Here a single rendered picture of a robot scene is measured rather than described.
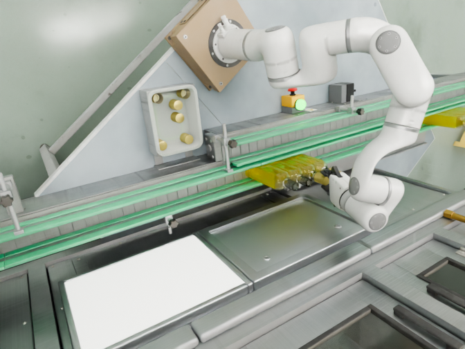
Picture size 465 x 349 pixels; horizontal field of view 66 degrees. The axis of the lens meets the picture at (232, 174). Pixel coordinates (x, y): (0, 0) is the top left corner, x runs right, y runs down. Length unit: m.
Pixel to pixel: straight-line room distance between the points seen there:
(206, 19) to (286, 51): 0.33
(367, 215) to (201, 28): 0.77
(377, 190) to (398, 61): 0.31
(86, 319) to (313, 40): 0.89
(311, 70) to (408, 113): 0.27
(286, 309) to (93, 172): 0.76
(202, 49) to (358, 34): 0.51
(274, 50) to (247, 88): 0.44
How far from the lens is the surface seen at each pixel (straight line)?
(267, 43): 1.05
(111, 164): 1.29
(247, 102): 1.47
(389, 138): 0.96
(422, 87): 0.90
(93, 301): 1.02
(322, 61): 1.02
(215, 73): 1.28
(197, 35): 1.24
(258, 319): 0.90
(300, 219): 1.24
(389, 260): 1.13
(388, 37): 0.92
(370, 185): 0.95
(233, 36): 1.20
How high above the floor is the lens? 1.97
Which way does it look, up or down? 55 degrees down
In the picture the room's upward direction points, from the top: 116 degrees clockwise
